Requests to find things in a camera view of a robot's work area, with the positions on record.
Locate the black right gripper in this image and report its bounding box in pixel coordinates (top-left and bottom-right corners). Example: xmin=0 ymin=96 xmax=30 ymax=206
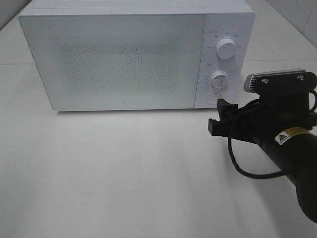
xmin=208 ymin=90 xmax=315 ymax=145

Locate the round white door button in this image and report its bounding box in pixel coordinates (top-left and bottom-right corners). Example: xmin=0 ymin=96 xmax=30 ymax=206
xmin=206 ymin=93 xmax=222 ymax=105

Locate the white timer knob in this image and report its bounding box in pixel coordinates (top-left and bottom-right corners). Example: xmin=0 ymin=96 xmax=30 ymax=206
xmin=210 ymin=70 xmax=228 ymax=89

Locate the white microwave door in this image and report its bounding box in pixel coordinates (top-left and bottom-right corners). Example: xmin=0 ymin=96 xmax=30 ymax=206
xmin=19 ymin=14 xmax=205 ymax=111

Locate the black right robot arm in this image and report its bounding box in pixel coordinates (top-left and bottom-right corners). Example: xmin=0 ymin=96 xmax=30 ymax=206
xmin=208 ymin=90 xmax=317 ymax=222

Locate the white upper power knob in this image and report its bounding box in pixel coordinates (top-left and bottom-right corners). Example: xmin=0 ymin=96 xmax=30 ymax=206
xmin=215 ymin=37 xmax=237 ymax=60

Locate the white microwave oven body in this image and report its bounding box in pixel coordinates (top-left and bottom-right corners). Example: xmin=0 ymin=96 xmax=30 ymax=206
xmin=19 ymin=0 xmax=256 ymax=111

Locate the black camera cable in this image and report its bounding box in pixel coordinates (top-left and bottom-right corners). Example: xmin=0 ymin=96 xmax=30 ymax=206
xmin=226 ymin=90 xmax=317 ymax=180

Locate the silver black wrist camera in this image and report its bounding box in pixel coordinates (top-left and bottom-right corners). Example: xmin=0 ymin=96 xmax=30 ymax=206
xmin=244 ymin=69 xmax=317 ymax=97

